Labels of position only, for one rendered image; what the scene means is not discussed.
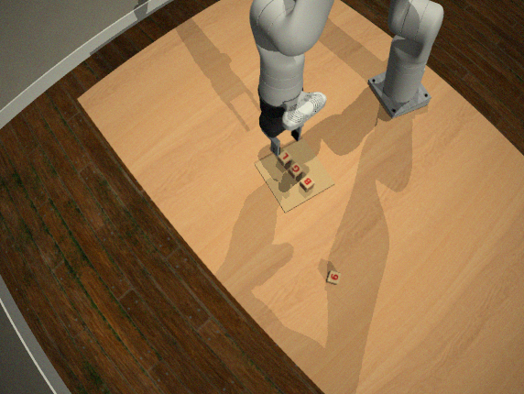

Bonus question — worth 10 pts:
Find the tan square mat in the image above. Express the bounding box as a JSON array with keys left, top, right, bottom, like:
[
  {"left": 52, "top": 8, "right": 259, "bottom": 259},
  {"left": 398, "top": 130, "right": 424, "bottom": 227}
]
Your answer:
[{"left": 256, "top": 138, "right": 335, "bottom": 213}]

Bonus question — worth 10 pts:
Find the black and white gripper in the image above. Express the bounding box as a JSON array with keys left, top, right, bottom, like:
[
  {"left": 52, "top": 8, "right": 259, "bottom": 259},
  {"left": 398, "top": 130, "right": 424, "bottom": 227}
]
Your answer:
[{"left": 258, "top": 75, "right": 327, "bottom": 157}]

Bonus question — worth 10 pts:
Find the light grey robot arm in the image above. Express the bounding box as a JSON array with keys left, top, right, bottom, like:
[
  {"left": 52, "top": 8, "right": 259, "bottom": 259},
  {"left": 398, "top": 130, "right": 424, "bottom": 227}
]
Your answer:
[{"left": 249, "top": 0, "right": 443, "bottom": 103}]

